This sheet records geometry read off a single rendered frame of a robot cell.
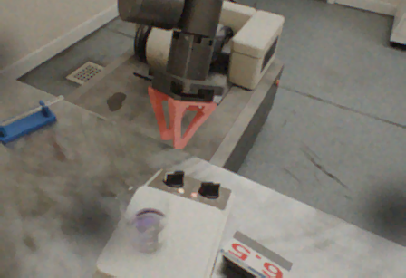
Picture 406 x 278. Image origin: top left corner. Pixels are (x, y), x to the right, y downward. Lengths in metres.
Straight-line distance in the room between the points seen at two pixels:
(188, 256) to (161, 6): 0.28
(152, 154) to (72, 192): 0.15
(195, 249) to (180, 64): 0.23
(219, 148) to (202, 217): 0.73
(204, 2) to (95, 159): 0.34
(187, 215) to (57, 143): 0.32
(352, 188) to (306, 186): 0.21
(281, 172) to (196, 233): 1.20
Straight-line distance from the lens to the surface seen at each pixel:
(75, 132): 0.67
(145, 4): 0.39
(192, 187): 0.51
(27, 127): 0.70
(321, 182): 1.63
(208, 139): 1.17
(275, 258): 0.52
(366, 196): 1.68
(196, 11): 0.43
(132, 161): 0.60
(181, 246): 0.42
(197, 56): 0.43
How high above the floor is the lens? 1.22
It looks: 44 degrees down
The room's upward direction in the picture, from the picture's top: 5 degrees clockwise
